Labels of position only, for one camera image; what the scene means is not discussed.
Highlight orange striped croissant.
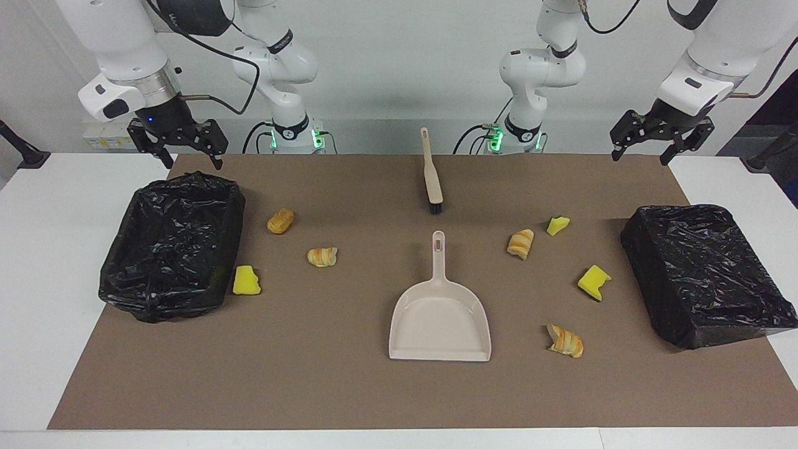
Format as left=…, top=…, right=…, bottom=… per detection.
left=507, top=229, right=535, bottom=260

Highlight beige plastic dustpan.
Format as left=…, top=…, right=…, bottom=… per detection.
left=389, top=230, right=492, bottom=362

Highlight torn pale croissant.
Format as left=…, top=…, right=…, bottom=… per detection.
left=547, top=324, right=584, bottom=359

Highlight black stand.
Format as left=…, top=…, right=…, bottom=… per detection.
left=741, top=122, right=798, bottom=172
left=0, top=120, right=50, bottom=169

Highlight open bin with black bag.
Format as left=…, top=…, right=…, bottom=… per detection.
left=99, top=171, right=246, bottom=323

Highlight brown table mat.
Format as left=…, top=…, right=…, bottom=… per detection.
left=47, top=154, right=798, bottom=430

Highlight beige hand brush black bristles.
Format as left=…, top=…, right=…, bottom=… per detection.
left=420, top=127, right=444, bottom=215

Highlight dark background furniture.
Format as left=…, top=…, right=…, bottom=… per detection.
left=716, top=65, right=798, bottom=210

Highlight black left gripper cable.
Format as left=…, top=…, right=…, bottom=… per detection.
left=577, top=0, right=798, bottom=100

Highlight yellow sponge piece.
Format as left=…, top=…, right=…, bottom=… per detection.
left=233, top=266, right=261, bottom=295

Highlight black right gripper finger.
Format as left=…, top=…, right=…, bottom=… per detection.
left=127, top=117, right=175, bottom=170
left=186, top=118, right=229, bottom=171

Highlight yellow notched sponge block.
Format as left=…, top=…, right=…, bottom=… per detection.
left=578, top=265, right=612, bottom=302

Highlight bin covered by black bag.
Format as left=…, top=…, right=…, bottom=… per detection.
left=620, top=204, right=798, bottom=350

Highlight black arm base cable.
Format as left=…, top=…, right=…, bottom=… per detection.
left=242, top=120, right=276, bottom=154
left=453, top=100, right=499, bottom=154

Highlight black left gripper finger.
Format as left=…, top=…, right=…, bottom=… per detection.
left=610, top=110, right=655, bottom=162
left=659, top=118, right=716, bottom=167

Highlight white wall power strip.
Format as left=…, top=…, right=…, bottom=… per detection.
left=83, top=122, right=135, bottom=150

